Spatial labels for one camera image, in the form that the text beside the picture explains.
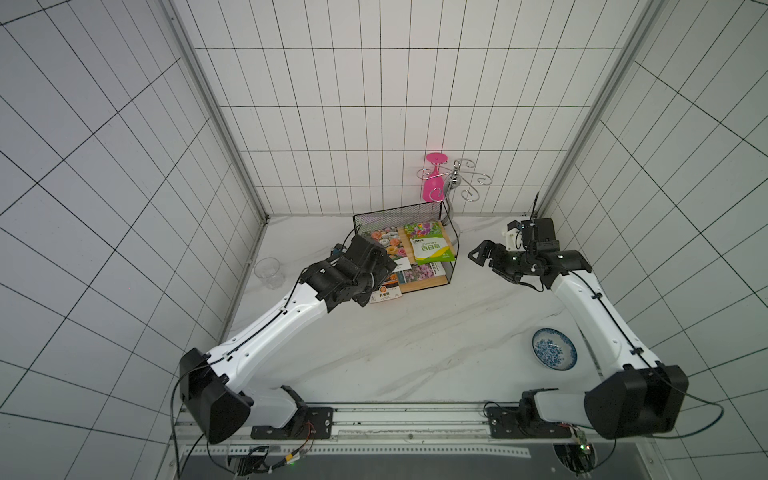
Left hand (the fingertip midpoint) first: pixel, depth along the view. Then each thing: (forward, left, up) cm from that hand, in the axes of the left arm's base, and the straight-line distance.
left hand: (382, 279), depth 76 cm
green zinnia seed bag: (+16, -14, -5) cm, 22 cm away
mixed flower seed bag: (+19, -2, -6) cm, 20 cm away
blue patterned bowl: (-10, -50, -21) cm, 55 cm away
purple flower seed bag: (+15, -14, -20) cm, 29 cm away
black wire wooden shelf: (+46, -6, -24) cm, 52 cm away
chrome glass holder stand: (+34, -23, +7) cm, 41 cm away
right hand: (+7, -24, 0) cm, 25 cm away
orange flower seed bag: (+9, -2, -21) cm, 22 cm away
